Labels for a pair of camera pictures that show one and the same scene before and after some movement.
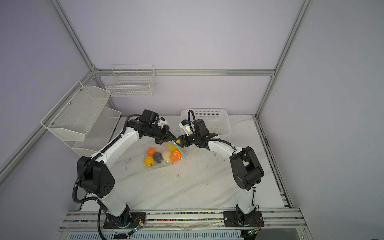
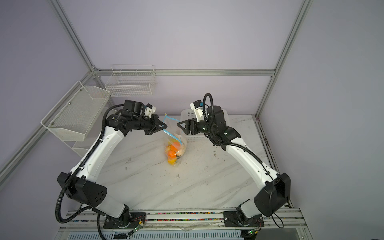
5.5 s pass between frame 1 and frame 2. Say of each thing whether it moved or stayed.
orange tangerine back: moved
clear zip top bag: moved
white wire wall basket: stayed
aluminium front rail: stayed
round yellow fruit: moved
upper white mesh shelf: stayed
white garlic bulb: moved
